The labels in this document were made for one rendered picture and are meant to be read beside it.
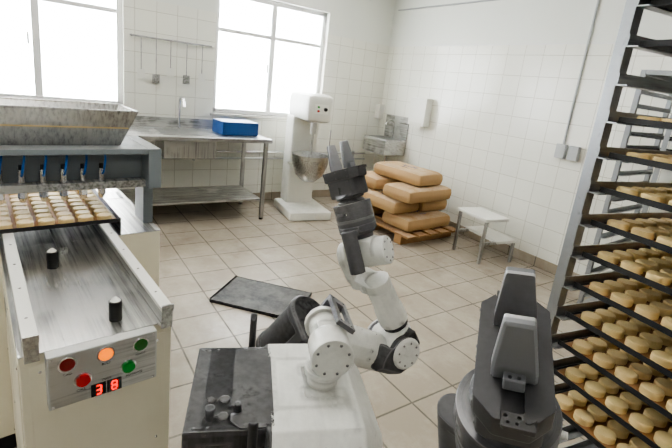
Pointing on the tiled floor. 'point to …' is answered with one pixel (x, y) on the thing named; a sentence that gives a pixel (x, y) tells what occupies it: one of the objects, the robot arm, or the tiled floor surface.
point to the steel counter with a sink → (182, 128)
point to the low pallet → (413, 232)
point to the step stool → (484, 229)
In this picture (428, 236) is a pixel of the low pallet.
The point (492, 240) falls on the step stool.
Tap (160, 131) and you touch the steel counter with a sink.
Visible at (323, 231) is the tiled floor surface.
